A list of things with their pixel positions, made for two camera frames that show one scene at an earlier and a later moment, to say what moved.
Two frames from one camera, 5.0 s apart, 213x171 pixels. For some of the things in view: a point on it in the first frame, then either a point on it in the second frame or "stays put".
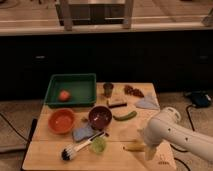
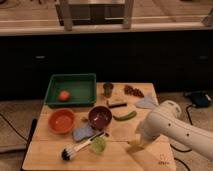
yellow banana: (135, 146) stays put
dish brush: (69, 152) stays put
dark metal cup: (108, 89) stays put
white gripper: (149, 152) → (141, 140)
